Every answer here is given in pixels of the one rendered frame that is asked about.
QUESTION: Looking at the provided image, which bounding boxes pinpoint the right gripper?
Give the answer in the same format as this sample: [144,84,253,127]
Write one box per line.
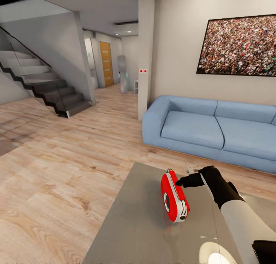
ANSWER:
[175,174,203,188]

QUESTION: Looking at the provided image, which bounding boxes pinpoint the radio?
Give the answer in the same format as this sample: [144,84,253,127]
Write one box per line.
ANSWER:
[161,169,190,222]

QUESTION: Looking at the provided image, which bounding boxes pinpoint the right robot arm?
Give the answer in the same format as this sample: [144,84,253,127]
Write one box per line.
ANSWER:
[175,166,276,264]

